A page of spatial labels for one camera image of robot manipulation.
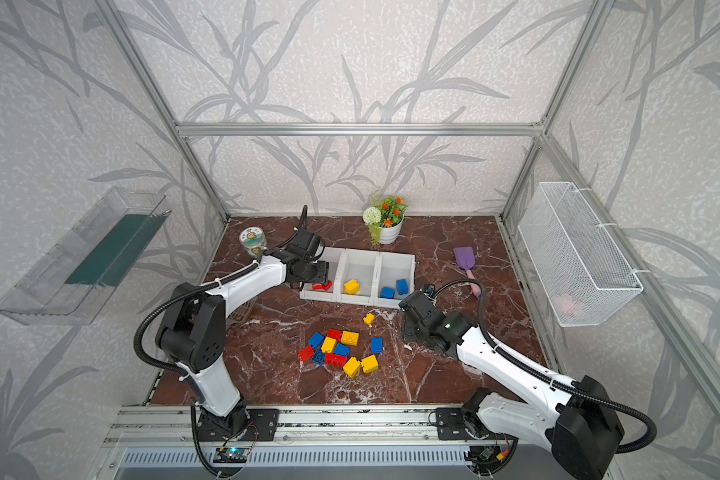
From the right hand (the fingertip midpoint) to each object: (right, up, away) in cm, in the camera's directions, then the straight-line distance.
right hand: (411, 317), depth 83 cm
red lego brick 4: (-23, -7, +7) cm, 25 cm away
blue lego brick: (-1, +6, +15) cm, 16 cm away
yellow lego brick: (-18, +6, +15) cm, 24 cm away
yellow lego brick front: (-16, -13, -1) cm, 21 cm away
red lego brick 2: (-26, +7, +14) cm, 30 cm away
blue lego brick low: (-26, -12, +1) cm, 29 cm away
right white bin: (-4, +9, +17) cm, 20 cm away
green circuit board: (-44, -30, -12) cm, 55 cm away
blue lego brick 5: (-28, -8, +4) cm, 29 cm away
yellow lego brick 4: (-24, -9, +2) cm, 25 cm away
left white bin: (-25, +5, +13) cm, 29 cm away
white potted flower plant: (-7, +28, +19) cm, 35 cm away
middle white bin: (-16, +9, +17) cm, 25 cm away
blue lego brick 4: (-20, -10, +3) cm, 23 cm away
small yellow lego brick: (-12, -3, +9) cm, 15 cm away
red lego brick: (-29, +6, +13) cm, 33 cm away
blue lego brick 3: (-10, -9, +4) cm, 14 cm away
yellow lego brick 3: (-18, -7, +5) cm, 20 cm away
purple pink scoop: (+22, +15, +23) cm, 35 cm away
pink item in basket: (+37, +6, -10) cm, 39 cm away
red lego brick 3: (-30, -11, +3) cm, 33 cm away
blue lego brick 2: (-7, +5, +14) cm, 16 cm away
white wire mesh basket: (+33, +15, -21) cm, 42 cm away
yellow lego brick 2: (-12, -13, 0) cm, 18 cm away
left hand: (-27, +14, +12) cm, 32 cm away
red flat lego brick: (-21, -12, 0) cm, 24 cm away
